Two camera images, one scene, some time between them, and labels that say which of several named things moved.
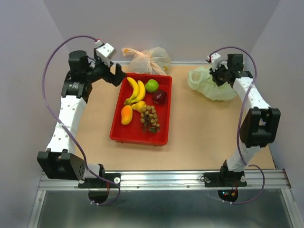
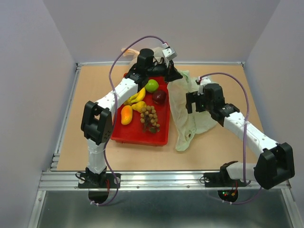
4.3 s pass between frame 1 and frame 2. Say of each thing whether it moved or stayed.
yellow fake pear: stayed
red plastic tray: stayed
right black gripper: moved
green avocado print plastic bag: moved
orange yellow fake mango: stayed
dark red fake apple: stayed
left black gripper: moved
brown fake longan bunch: stayed
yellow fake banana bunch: stayed
